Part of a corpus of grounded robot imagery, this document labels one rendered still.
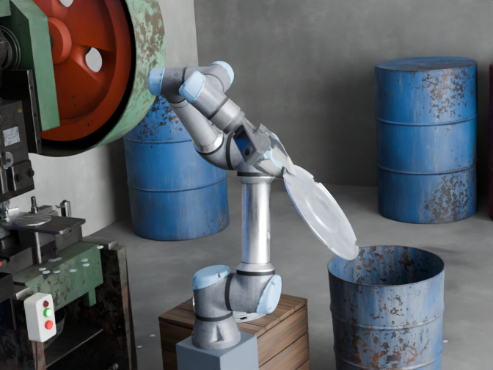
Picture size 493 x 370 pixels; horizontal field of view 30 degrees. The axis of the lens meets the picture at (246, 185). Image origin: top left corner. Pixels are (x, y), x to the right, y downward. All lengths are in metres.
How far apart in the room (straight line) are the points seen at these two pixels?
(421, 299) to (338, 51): 3.06
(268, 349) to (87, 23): 1.30
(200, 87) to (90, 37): 1.05
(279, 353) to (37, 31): 1.38
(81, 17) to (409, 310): 1.52
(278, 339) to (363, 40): 3.05
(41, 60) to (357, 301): 1.34
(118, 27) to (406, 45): 3.00
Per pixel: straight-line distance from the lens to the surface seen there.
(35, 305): 2.86
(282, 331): 3.30
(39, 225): 3.08
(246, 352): 2.87
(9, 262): 3.04
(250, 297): 2.72
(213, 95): 2.30
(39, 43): 3.14
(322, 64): 6.08
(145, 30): 3.14
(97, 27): 3.27
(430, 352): 3.35
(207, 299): 2.77
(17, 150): 3.13
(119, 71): 3.19
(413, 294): 3.20
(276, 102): 6.27
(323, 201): 2.41
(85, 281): 3.22
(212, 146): 2.69
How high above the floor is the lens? 1.64
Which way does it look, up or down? 15 degrees down
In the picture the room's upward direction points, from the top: 4 degrees counter-clockwise
